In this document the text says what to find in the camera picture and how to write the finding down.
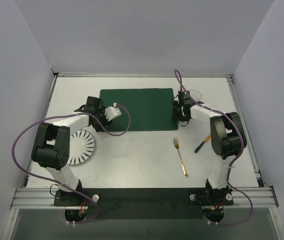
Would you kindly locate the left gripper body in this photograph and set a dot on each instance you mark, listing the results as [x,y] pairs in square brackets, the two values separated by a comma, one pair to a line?
[99,122]

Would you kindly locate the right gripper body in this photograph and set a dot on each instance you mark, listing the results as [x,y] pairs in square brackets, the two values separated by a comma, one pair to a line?
[176,115]

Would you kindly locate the green placemat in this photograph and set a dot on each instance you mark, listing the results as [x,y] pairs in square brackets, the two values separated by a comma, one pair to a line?
[150,109]

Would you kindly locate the white plate with black stripes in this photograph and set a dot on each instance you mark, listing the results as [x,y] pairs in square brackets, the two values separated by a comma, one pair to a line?
[82,147]

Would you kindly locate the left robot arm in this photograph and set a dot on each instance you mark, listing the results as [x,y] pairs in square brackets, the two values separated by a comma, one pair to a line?
[51,148]

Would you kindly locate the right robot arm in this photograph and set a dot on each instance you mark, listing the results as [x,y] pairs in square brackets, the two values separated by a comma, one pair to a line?
[226,134]

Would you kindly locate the clear plastic cup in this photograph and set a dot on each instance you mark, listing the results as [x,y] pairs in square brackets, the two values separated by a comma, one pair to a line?
[196,96]

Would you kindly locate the gold fork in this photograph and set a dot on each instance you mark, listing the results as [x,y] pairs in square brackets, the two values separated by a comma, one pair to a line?
[177,146]

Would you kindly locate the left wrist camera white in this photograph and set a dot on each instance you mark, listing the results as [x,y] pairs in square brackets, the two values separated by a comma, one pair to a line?
[112,112]

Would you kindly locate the green handled gold knife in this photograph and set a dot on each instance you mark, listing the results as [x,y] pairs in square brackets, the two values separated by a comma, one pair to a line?
[202,143]

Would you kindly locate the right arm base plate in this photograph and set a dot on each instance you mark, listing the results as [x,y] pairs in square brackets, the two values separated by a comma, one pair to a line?
[199,197]

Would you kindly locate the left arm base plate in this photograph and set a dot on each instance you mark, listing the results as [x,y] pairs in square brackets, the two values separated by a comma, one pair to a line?
[72,199]

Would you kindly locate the aluminium front frame rail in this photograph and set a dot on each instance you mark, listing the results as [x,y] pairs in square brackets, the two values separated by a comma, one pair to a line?
[244,197]

